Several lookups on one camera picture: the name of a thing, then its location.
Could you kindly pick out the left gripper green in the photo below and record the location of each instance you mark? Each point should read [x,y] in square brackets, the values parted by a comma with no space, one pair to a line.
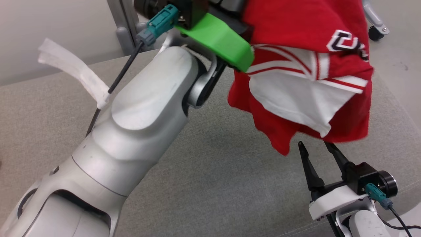
[220,42]

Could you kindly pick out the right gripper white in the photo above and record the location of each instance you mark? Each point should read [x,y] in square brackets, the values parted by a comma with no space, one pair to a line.
[335,200]

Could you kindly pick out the red jersey shirt white sleeves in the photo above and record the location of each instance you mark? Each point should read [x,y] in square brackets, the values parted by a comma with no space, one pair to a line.
[296,26]

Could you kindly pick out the white tape strip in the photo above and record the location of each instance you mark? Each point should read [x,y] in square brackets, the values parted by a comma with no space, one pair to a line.
[79,70]

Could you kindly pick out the grey caster wheel leg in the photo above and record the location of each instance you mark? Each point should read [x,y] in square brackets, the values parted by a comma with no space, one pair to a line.
[375,23]

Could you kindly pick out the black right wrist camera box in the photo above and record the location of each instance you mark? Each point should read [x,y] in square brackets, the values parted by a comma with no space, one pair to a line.
[363,177]

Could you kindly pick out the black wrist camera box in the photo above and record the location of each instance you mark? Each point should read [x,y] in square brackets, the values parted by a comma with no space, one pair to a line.
[363,177]
[187,8]

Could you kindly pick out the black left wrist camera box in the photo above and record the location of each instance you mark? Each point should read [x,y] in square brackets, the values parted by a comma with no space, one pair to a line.
[187,8]

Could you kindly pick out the grey partition post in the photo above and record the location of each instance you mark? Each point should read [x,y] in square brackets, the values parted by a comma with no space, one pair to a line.
[126,29]

